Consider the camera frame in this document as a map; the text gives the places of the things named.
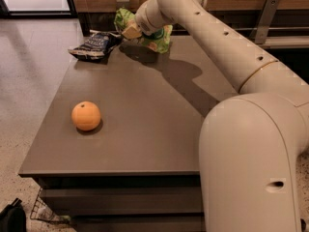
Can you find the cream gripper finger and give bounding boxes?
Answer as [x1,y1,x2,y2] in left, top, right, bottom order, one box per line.
[122,20,142,40]

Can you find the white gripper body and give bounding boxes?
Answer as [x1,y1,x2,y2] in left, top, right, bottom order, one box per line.
[135,0,168,36]

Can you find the green rice chip bag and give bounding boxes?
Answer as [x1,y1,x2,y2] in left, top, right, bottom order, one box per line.
[114,9,173,53]

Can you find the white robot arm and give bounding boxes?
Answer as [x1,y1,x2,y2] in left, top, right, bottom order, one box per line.
[135,0,309,232]

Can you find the blue chip bag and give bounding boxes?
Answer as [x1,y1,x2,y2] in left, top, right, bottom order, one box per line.
[68,32,123,61]

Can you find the black bag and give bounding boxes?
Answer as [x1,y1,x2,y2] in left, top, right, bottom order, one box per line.
[0,198,27,232]

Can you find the orange fruit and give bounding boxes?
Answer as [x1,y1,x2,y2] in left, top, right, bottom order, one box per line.
[71,101,101,131]

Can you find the grey drawer cabinet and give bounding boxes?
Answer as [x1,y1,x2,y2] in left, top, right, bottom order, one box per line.
[19,36,235,232]

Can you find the right metal bracket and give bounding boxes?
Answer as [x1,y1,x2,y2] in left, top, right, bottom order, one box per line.
[249,0,281,44]

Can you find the metal rail shelf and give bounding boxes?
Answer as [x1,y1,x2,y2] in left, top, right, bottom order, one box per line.
[237,26,309,49]

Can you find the wire basket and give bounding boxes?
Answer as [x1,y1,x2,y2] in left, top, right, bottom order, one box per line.
[30,188,70,224]

